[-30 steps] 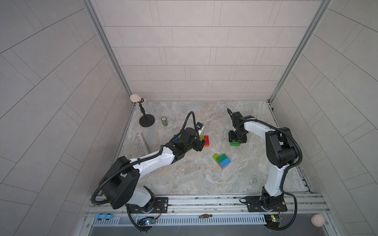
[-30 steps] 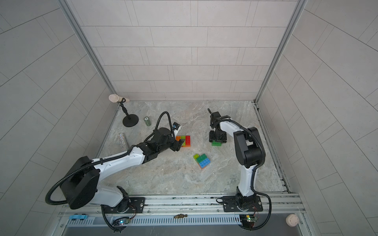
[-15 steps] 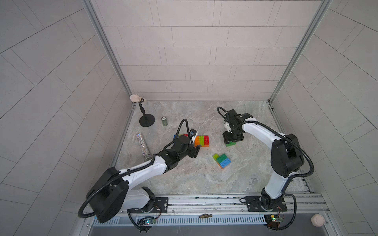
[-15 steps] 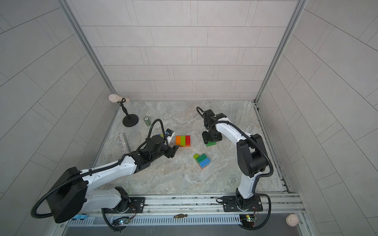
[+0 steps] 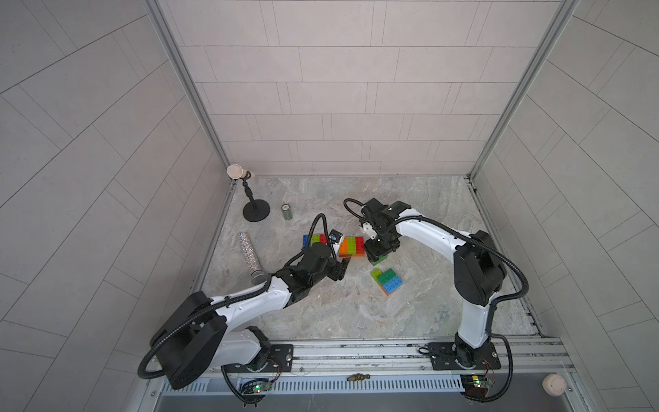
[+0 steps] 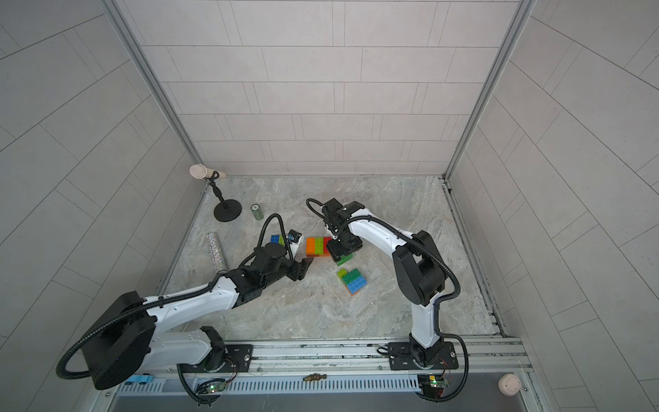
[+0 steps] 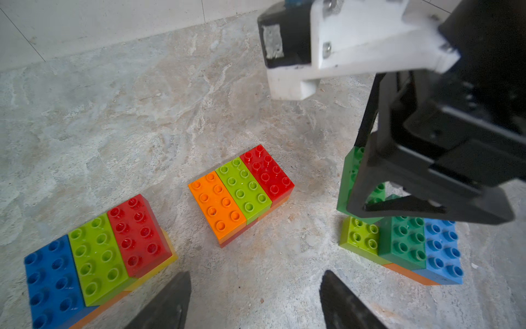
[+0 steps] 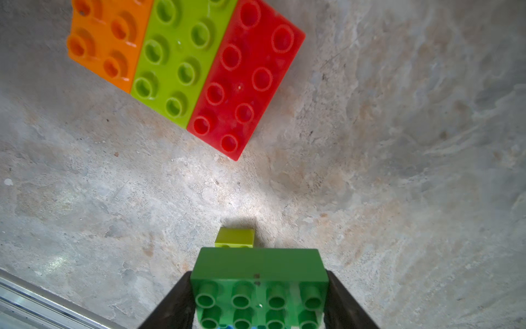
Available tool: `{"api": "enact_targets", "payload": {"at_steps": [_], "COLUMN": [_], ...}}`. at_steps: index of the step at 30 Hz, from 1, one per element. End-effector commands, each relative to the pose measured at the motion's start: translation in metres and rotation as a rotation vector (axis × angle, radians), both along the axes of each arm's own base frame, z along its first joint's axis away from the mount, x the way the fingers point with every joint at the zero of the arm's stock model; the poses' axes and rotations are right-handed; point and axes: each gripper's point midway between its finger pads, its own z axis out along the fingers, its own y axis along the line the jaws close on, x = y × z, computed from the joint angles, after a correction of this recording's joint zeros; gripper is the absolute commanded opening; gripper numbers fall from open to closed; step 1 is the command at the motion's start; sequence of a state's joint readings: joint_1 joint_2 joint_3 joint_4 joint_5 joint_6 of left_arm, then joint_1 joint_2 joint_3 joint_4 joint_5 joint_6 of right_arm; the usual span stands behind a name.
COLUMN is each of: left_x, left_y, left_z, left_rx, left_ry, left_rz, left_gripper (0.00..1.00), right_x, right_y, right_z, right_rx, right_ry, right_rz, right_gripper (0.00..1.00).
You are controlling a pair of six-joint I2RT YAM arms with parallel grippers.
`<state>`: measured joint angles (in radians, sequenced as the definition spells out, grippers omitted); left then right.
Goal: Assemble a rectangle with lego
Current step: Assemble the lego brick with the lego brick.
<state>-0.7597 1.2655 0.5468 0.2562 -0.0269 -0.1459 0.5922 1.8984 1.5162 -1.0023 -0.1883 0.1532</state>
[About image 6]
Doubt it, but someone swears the green camouflage can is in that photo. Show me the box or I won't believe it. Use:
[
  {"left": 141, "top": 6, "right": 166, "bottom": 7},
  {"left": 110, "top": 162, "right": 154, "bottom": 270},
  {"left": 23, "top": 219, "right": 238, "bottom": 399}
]
[{"left": 250, "top": 204, "right": 264, "bottom": 221}]

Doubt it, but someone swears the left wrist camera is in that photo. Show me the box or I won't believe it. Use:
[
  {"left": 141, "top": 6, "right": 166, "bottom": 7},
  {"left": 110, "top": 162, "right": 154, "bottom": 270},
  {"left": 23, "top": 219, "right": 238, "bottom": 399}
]
[{"left": 287, "top": 229, "right": 302, "bottom": 245}]

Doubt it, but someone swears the circuit board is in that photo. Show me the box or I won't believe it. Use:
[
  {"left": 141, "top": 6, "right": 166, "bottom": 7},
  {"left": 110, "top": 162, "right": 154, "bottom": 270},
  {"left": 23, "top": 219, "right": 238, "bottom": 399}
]
[
  {"left": 195, "top": 379, "right": 228, "bottom": 396},
  {"left": 417, "top": 375, "right": 451, "bottom": 399}
]

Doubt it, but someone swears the black microphone stand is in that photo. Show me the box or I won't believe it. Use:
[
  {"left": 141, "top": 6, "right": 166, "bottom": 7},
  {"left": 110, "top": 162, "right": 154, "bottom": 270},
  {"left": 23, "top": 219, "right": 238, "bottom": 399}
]
[{"left": 189, "top": 164, "right": 242, "bottom": 222}]

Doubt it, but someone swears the long orange lego brick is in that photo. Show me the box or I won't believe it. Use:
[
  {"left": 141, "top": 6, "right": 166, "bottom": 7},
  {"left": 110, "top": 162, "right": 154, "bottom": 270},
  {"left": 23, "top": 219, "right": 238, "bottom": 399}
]
[{"left": 305, "top": 237, "right": 317, "bottom": 256}]

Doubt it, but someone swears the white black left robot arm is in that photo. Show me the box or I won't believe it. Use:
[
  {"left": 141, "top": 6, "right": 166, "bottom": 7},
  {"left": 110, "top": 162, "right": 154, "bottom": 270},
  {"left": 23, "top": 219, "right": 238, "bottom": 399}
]
[{"left": 56, "top": 243, "right": 313, "bottom": 390}]

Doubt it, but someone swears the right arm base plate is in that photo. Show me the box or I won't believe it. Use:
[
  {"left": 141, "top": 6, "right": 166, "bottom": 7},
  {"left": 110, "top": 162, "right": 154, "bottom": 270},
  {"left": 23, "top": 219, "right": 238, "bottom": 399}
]
[{"left": 377, "top": 341, "right": 459, "bottom": 371}]

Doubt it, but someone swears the dark green lego brick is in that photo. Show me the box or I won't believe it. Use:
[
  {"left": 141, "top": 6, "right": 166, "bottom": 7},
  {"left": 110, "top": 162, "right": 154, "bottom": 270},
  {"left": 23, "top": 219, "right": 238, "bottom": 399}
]
[
  {"left": 336, "top": 254, "right": 354, "bottom": 266},
  {"left": 341, "top": 269, "right": 362, "bottom": 285}
]

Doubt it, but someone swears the brass fitting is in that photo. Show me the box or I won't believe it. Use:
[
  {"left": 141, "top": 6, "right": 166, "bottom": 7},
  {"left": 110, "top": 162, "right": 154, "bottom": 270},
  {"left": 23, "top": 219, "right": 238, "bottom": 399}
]
[{"left": 303, "top": 374, "right": 328, "bottom": 382}]

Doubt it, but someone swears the glitter silver microphone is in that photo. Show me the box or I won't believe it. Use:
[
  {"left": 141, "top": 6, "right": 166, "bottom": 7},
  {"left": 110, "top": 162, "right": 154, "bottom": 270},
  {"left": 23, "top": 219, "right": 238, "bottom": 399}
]
[{"left": 206, "top": 232, "right": 227, "bottom": 272}]

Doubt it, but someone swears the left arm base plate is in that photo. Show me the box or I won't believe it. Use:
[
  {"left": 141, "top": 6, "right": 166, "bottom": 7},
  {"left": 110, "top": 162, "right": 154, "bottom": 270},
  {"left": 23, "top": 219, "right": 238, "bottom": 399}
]
[{"left": 181, "top": 344, "right": 254, "bottom": 374}]

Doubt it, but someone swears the metal corner frame post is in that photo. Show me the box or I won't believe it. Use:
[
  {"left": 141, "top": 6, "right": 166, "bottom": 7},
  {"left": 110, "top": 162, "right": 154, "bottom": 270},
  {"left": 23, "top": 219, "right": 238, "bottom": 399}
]
[{"left": 443, "top": 0, "right": 535, "bottom": 182}]

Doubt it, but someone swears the red lego brick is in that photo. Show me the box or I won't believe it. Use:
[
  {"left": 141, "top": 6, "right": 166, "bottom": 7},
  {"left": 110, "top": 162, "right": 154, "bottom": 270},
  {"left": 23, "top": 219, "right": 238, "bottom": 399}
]
[{"left": 323, "top": 237, "right": 332, "bottom": 256}]

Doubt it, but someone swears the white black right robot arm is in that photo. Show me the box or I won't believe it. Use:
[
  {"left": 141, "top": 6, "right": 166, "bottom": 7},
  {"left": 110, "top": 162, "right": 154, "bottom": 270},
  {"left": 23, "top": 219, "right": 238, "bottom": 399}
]
[{"left": 319, "top": 198, "right": 461, "bottom": 368}]

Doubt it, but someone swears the right circuit board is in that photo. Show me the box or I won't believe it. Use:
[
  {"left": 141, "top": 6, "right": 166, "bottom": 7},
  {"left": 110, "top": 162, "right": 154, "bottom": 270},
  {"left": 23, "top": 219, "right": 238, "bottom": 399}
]
[{"left": 417, "top": 375, "right": 451, "bottom": 399}]

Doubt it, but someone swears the left circuit board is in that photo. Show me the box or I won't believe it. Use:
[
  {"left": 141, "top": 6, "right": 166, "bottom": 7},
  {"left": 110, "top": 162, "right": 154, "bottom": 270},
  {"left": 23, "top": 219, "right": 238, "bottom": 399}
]
[{"left": 195, "top": 379, "right": 228, "bottom": 396}]

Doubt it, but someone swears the light blue clip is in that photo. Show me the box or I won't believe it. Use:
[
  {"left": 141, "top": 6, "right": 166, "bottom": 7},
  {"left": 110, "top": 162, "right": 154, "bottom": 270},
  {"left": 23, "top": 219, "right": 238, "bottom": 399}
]
[{"left": 125, "top": 374, "right": 154, "bottom": 385}]

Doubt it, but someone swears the left metal corner post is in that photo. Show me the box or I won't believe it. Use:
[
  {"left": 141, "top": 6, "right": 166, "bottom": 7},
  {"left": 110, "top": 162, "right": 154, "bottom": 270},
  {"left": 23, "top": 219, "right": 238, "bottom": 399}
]
[{"left": 100, "top": 0, "right": 203, "bottom": 163}]

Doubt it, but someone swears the beige round knob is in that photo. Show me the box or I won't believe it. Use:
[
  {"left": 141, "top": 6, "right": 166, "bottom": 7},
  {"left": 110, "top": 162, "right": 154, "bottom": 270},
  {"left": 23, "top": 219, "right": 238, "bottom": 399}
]
[{"left": 498, "top": 374, "right": 523, "bottom": 397}]

